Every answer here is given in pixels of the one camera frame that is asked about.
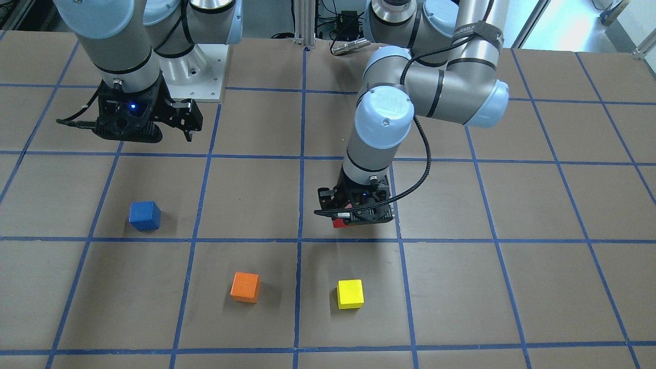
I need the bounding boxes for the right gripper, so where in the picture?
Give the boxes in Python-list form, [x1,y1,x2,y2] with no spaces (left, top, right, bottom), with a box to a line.
[99,72,203,142]

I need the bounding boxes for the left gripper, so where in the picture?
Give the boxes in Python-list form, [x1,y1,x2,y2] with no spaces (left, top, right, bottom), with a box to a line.
[318,168,394,213]

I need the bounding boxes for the red block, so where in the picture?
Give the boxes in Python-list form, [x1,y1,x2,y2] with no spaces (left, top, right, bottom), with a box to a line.
[331,217,351,229]

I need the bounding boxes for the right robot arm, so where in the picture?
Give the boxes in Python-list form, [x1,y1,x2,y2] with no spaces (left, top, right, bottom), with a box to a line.
[54,1,243,144]

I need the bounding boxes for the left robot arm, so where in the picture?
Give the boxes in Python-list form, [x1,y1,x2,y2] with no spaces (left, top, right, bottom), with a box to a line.
[315,1,510,218]

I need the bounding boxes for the yellow block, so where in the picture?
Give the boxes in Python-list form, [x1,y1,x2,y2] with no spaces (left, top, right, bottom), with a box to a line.
[336,279,364,309]

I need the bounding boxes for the blue block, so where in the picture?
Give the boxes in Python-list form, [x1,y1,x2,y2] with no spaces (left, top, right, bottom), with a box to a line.
[128,201,161,232]

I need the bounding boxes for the orange block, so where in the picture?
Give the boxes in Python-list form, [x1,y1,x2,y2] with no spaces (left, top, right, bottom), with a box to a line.
[230,272,261,303]

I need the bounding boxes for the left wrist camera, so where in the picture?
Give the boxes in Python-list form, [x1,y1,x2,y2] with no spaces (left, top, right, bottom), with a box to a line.
[318,188,395,229]

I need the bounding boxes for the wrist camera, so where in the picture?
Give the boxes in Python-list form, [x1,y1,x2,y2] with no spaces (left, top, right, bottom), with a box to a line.
[56,91,162,144]
[318,188,395,229]

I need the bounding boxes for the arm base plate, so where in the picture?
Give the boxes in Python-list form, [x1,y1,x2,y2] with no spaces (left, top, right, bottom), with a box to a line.
[157,44,231,103]

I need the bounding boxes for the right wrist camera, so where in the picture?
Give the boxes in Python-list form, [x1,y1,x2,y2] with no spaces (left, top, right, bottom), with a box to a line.
[56,91,162,144]

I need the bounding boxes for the aluminium frame post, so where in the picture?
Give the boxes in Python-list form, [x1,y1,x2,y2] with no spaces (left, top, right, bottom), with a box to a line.
[292,0,317,49]

